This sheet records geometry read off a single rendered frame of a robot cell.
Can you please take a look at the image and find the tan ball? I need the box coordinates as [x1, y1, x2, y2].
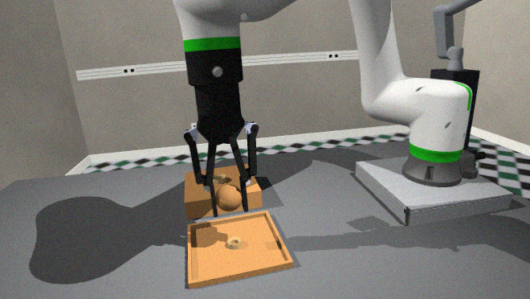
[215, 184, 243, 211]

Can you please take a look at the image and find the orange rectangular block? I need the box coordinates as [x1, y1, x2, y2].
[185, 165, 263, 219]

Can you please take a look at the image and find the orange shallow rimmed tray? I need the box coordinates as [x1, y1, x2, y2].
[188, 211, 293, 289]

